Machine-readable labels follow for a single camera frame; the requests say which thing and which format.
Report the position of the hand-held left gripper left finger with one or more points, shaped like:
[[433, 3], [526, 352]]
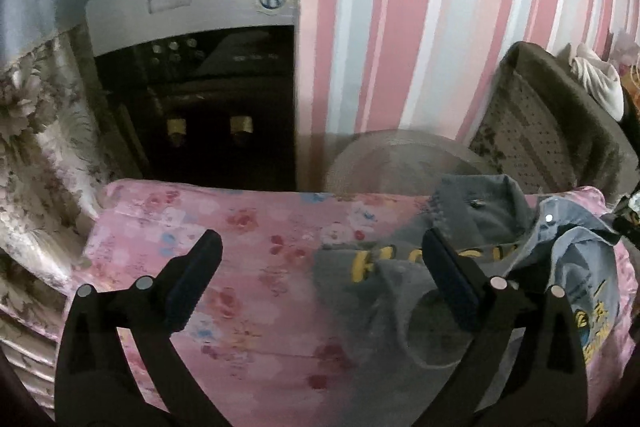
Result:
[[192, 277]]

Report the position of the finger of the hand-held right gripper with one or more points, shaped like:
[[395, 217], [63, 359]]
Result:
[[625, 219]]

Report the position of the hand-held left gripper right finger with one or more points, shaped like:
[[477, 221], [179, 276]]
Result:
[[452, 279]]

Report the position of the blue denim jacket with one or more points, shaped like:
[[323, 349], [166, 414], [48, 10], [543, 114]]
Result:
[[395, 287]]

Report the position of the pink floral bedsheet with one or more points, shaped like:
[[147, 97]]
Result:
[[260, 257]]

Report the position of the brown covered chair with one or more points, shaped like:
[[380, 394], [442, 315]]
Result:
[[540, 127]]

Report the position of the floral printed bag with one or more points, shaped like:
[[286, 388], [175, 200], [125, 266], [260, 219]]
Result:
[[632, 79]]

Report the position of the white cloth bundle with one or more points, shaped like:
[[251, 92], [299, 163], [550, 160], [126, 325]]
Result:
[[600, 79]]

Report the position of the floral curtain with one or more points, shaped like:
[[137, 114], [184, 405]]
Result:
[[45, 147]]

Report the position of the silver black water dispenser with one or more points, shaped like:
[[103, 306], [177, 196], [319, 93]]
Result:
[[200, 57]]

